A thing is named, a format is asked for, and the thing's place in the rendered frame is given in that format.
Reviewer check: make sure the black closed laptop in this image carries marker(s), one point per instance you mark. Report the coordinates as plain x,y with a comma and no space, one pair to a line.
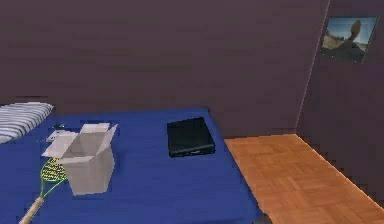
188,136

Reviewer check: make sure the blue bed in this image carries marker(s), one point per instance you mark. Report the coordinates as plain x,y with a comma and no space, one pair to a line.
156,186

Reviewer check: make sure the open cardboard box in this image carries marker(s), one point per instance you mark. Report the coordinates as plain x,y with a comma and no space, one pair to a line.
88,163

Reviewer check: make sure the small dark phone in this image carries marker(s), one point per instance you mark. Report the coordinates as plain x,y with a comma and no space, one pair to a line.
59,126

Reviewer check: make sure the green tennis racket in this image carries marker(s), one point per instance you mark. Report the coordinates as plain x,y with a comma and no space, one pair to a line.
50,173

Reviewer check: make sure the framed landscape picture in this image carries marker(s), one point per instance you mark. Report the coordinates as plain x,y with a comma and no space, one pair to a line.
348,38

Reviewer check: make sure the striped white pillow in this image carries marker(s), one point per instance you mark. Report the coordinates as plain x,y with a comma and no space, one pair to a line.
18,118

